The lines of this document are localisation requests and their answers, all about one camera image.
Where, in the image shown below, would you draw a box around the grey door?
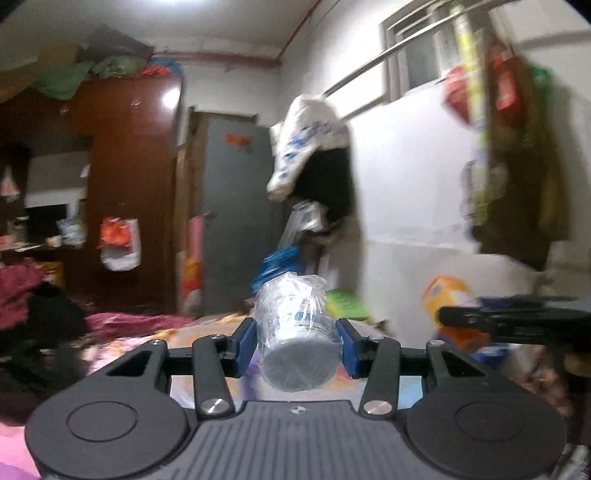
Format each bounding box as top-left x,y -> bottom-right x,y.
201,118 -> 283,315

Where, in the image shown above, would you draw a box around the orange package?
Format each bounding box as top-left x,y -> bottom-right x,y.
422,275 -> 491,354

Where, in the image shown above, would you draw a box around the orange white hanging bag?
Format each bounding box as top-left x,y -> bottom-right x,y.
98,217 -> 141,272

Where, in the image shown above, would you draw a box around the red plaid blanket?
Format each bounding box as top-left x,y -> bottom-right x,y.
0,259 -> 44,330

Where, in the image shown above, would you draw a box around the dark red wooden wardrobe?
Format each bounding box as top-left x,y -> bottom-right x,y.
1,77 -> 182,313

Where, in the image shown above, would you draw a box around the yellow floral blanket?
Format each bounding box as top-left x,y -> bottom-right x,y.
84,314 -> 246,372

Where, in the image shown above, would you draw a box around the white black hanging hoodie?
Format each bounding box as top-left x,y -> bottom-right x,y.
266,95 -> 355,223

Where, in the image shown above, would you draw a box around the green yellow box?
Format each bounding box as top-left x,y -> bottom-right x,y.
325,289 -> 370,321

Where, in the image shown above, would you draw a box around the blue plastic bag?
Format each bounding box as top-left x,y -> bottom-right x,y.
250,246 -> 304,296

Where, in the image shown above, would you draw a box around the plastic cup stack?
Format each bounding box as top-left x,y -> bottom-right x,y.
252,272 -> 342,392

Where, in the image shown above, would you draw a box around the olive hanging clothes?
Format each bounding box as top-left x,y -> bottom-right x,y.
444,29 -> 570,271

